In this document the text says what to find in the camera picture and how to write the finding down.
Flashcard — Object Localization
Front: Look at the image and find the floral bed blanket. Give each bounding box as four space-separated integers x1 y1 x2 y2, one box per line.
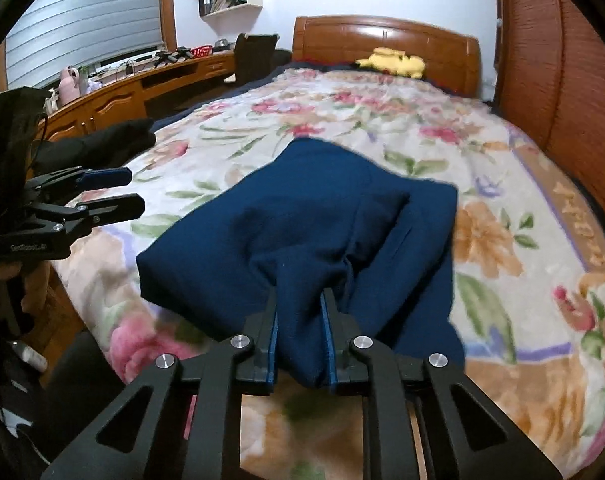
55 66 605 479

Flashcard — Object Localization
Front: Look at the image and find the black garment on bed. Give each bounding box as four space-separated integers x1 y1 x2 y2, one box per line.
31 119 156 176

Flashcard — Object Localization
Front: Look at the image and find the wooden desk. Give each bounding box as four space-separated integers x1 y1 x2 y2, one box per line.
38 51 235 142

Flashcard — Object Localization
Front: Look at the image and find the navy blue suit jacket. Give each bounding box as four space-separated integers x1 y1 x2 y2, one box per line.
136 138 465 388

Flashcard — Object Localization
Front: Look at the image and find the yellow Pikachu plush toy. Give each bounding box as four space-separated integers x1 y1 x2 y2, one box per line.
356 47 426 79

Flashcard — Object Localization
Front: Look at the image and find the red basket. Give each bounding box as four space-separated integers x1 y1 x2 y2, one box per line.
191 44 214 58

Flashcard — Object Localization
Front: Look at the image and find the grey window blind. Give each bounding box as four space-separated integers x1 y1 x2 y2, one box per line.
4 0 162 89

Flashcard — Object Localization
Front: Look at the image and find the wooden louvered wardrobe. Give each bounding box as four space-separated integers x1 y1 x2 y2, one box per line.
496 0 605 213

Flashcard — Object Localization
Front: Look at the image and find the person's left hand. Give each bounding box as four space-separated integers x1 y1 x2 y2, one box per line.
0 261 51 314

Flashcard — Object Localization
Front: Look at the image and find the wooden bed headboard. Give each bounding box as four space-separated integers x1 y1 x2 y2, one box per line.
293 15 481 98

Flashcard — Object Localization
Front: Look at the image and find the dark wooden chair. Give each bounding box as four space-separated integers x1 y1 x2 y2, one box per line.
224 34 293 86

